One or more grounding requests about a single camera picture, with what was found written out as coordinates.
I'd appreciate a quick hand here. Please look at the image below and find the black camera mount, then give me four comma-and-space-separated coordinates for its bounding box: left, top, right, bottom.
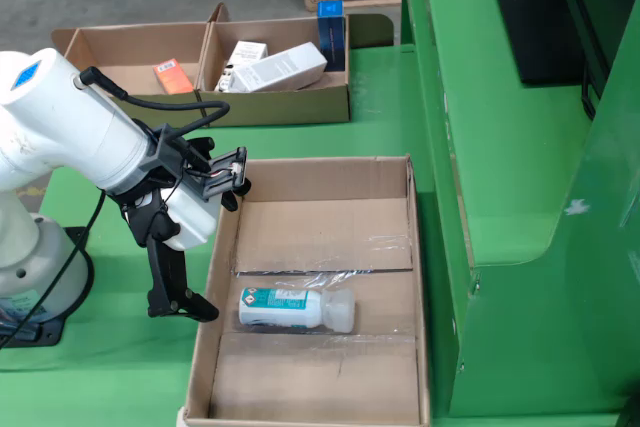
144, 122, 250, 203

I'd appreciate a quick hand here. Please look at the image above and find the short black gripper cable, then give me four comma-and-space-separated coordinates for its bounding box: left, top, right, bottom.
73, 65, 231, 148

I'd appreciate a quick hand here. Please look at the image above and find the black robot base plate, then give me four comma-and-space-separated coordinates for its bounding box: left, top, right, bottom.
0, 226, 96, 348

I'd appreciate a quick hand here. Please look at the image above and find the open brown cardboard box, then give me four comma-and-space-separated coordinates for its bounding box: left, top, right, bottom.
196, 2, 351, 129
51, 21, 211, 131

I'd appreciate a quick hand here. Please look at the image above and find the black flat panel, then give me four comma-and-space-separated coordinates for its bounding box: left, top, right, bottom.
482, 0, 611, 98

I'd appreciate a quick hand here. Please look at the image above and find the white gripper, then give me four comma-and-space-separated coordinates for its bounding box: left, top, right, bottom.
105, 177, 253, 323

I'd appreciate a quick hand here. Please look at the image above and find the orange red carton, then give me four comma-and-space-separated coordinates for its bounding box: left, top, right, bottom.
152, 57, 195, 96

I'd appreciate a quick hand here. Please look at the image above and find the long black cable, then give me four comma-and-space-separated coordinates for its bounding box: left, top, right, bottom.
0, 190, 109, 349

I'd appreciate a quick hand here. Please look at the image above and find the large white carton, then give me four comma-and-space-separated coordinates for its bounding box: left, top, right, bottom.
230, 41, 329, 94

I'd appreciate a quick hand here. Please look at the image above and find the dark blue carton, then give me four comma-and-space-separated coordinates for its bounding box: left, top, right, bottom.
316, 0, 347, 73

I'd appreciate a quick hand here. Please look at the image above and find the large flat cardboard tray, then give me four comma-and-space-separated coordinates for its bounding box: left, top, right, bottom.
182, 155, 432, 427

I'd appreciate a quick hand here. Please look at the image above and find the small white printed carton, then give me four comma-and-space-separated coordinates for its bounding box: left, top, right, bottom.
214, 40, 269, 94

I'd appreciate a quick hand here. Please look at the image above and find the green metal cabinet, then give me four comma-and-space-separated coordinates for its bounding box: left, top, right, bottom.
399, 0, 640, 418

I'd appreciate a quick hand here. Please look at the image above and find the white bottle teal label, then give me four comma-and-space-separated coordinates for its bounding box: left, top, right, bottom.
238, 286, 357, 334

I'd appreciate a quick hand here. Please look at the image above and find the thin black cabinet cable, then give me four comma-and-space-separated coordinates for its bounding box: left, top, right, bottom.
579, 64, 600, 121

